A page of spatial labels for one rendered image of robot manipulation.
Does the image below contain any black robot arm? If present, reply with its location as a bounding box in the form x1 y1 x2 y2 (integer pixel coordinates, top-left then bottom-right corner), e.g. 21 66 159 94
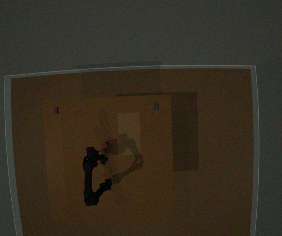
82 147 112 206

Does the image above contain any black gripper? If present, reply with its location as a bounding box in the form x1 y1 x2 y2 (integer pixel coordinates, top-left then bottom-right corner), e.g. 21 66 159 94
95 150 108 165

